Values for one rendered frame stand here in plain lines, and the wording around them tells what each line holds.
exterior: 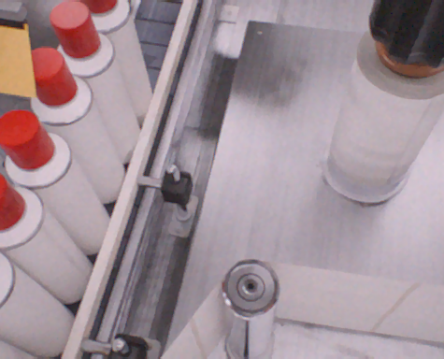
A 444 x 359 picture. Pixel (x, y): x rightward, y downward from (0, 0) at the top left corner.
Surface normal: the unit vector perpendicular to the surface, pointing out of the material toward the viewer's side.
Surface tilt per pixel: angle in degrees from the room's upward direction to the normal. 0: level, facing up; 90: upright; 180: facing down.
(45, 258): 90
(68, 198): 90
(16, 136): 2
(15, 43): 58
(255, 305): 0
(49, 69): 2
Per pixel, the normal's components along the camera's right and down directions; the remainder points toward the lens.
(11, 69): -0.21, 0.48
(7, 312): 0.78, 0.54
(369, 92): -0.77, 0.60
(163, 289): -0.05, -0.47
